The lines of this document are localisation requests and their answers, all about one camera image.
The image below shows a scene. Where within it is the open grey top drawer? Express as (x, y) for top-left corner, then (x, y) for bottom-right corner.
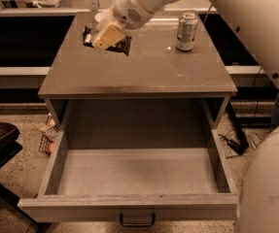
(18, 99), (238, 222)

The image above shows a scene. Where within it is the white sneaker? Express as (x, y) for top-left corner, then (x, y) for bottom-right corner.
(249, 133), (263, 150)

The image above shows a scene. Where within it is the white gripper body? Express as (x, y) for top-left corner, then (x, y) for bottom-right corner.
(112, 0), (156, 29)

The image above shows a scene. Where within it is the grey cabinet with counter top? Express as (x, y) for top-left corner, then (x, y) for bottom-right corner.
(39, 13), (237, 123)

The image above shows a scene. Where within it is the white ceramic bowl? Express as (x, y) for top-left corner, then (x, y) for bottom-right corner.
(94, 11), (109, 23)

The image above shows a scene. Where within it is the black drawer handle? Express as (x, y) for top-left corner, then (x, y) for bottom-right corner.
(119, 214), (156, 227)

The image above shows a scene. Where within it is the dark chocolate rxbar wrapper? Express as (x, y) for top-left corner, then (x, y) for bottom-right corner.
(83, 26), (132, 56)

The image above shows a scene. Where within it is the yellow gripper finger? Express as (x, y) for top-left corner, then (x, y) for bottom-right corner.
(92, 22), (125, 50)
(95, 13), (114, 31)

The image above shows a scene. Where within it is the black cable plug on floor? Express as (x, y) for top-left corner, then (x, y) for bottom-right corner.
(220, 103), (249, 155)

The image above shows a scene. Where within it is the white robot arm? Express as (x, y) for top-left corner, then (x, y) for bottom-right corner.
(93, 0), (279, 233)

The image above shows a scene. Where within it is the silver soda can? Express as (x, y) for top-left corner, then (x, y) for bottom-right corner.
(176, 12), (198, 51)

